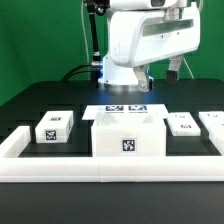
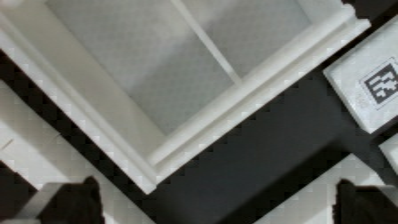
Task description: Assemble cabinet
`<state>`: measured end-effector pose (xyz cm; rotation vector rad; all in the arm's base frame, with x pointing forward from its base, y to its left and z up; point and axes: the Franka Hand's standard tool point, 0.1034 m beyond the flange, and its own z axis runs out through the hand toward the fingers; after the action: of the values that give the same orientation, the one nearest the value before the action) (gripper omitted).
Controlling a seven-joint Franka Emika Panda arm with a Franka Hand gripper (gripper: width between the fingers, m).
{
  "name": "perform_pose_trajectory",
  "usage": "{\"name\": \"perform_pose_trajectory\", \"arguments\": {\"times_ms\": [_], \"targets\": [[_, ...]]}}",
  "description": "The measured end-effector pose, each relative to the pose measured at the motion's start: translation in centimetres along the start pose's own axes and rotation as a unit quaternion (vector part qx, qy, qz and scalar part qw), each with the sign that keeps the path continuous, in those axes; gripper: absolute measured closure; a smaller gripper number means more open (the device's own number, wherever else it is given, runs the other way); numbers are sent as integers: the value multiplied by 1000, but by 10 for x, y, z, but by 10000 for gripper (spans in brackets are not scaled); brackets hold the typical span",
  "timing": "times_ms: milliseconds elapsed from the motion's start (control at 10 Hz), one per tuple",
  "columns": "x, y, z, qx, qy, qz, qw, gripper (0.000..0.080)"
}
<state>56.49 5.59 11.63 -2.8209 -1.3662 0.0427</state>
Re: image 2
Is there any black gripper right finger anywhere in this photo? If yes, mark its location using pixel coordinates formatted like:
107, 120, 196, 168
333, 179, 398, 224

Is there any white U-shaped workspace fence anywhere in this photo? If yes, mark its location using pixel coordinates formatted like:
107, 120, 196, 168
0, 81, 155, 224

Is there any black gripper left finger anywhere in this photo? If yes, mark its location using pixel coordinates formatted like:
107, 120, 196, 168
39, 176, 105, 224

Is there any white cabinet body box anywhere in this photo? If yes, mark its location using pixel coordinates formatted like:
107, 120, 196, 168
0, 0, 370, 191

